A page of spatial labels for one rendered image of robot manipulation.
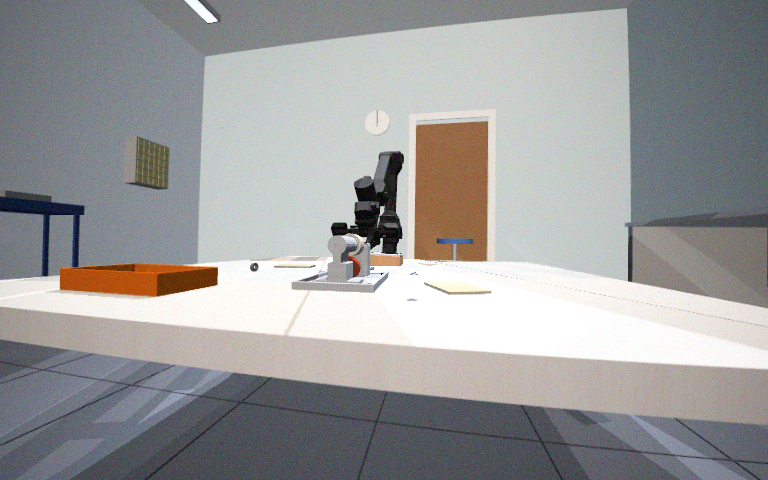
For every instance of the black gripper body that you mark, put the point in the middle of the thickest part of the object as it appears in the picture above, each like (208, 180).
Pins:
(391, 231)

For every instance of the orange-red ring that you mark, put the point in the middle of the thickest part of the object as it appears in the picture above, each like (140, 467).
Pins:
(356, 266)

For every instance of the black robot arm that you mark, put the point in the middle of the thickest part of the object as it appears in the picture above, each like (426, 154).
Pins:
(380, 191)

